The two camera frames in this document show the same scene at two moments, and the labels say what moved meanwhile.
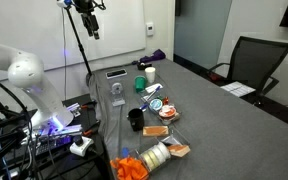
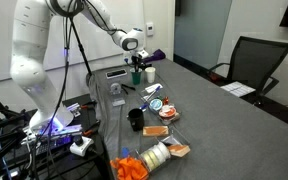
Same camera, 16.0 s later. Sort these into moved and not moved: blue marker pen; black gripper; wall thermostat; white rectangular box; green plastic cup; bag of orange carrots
Moved: black gripper; green plastic cup
Not moved: wall thermostat; blue marker pen; white rectangular box; bag of orange carrots
